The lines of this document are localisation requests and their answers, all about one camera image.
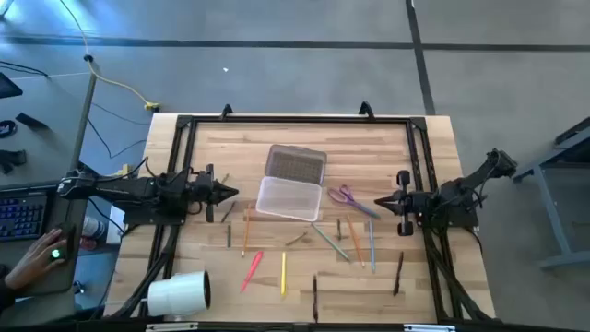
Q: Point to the dark keyboard desk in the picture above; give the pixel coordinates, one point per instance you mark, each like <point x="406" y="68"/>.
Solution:
<point x="46" y="276"/>

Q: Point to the white can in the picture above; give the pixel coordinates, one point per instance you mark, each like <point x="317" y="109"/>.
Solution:
<point x="93" y="228"/>

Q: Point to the teal pencil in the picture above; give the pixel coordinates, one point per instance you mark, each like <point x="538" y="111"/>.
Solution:
<point x="330" y="242"/>

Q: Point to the purple scissors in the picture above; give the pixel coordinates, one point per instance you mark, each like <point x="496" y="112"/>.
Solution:
<point x="351" y="200"/>

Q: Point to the white cylinder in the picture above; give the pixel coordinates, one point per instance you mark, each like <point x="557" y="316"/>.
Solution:
<point x="177" y="293"/>

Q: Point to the dark brown pen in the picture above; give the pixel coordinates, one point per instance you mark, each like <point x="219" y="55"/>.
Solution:
<point x="398" y="273"/>

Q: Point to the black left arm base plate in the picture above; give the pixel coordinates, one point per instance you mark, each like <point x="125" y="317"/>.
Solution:
<point x="147" y="216"/>

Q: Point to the black monitor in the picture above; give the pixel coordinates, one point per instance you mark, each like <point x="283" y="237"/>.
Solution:
<point x="8" y="86"/>

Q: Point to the black computer mouse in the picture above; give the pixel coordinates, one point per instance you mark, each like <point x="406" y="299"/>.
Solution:
<point x="69" y="240"/>

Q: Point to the black pen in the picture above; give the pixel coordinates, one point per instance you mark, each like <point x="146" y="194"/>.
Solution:
<point x="315" y="299"/>

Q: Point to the white power box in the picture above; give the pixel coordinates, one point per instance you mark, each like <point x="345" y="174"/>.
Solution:
<point x="116" y="226"/>

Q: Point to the person's hand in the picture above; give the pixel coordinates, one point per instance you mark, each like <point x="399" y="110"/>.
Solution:
<point x="32" y="263"/>

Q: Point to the grey metal bench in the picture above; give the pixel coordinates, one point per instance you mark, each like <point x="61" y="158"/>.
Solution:
<point x="553" y="207"/>

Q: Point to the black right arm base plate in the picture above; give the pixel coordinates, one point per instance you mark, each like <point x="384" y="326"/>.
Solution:
<point x="456" y="220"/>

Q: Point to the yellow plastic spoon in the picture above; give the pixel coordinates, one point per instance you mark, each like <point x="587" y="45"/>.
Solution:
<point x="283" y="273"/>

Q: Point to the clear plastic supply box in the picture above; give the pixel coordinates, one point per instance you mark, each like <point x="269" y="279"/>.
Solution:
<point x="290" y="193"/>

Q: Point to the dark green crayon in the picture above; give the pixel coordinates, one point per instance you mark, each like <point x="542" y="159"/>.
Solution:
<point x="338" y="229"/>

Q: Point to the black aluminium table frame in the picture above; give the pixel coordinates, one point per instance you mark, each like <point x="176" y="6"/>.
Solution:
<point x="299" y="119"/>

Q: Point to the olive green crayon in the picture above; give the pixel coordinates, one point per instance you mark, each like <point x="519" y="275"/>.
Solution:
<point x="296" y="238"/>

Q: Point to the backlit black keyboard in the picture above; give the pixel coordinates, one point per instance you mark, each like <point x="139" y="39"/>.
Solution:
<point x="23" y="216"/>

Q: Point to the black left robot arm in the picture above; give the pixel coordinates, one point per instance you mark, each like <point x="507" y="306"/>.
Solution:
<point x="120" y="186"/>

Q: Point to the grey desk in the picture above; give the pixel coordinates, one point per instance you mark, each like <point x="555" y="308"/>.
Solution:
<point x="41" y="133"/>

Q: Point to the blue pencil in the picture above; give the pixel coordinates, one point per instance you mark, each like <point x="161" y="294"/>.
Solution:
<point x="371" y="245"/>

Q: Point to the black frame clamp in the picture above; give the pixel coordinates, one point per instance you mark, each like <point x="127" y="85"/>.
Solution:
<point x="366" y="110"/>
<point x="226" y="111"/>

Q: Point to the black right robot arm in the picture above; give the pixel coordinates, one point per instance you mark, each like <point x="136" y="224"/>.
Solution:
<point x="479" y="177"/>

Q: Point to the small brown crayon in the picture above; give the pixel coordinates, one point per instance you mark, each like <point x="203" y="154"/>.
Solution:
<point x="225" y="178"/>

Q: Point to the silver bracket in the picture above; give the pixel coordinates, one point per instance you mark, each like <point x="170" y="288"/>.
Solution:
<point x="171" y="327"/>
<point x="429" y="328"/>

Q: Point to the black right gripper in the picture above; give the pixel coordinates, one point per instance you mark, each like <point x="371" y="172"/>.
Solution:
<point x="417" y="204"/>

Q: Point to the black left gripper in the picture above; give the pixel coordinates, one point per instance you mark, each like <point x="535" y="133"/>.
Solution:
<point x="200" y="189"/>

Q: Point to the orange pencil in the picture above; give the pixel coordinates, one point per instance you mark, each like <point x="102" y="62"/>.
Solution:
<point x="355" y="240"/>
<point x="246" y="230"/>

